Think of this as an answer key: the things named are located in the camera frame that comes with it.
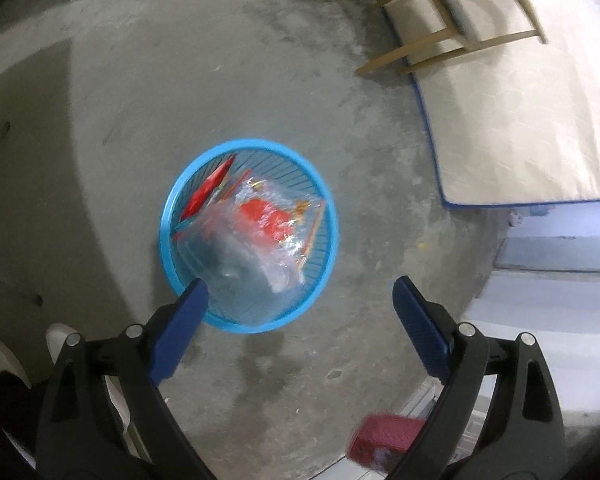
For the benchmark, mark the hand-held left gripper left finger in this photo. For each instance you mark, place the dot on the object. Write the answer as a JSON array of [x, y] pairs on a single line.
[[182, 325]]

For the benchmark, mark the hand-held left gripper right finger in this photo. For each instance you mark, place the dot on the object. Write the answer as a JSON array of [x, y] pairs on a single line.
[[420, 330]]

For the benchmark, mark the clear plastic bag red print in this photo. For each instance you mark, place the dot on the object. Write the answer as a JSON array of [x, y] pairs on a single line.
[[250, 260]]

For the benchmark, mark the blue mesh wastebasket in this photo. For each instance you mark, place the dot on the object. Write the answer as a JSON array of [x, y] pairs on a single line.
[[290, 170]]

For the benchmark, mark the red box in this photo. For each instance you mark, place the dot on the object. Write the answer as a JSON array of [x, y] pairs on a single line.
[[385, 435]]

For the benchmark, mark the white shoe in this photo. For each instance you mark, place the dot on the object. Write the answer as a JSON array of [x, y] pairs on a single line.
[[60, 340], [7, 362]]

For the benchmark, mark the red snack packet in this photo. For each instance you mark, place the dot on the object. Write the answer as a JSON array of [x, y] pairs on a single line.
[[205, 195]]

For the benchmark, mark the grey doormat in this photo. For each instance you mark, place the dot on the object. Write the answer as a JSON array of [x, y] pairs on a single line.
[[555, 255]]

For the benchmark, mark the person's black trouser leg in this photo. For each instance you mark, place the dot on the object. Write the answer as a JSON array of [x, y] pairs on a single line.
[[5, 425]]

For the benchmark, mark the white mattress blue edge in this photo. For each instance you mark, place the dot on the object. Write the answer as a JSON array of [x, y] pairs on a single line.
[[520, 110]]

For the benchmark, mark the wooden chair grey seat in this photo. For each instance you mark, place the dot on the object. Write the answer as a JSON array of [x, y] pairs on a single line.
[[460, 15]]

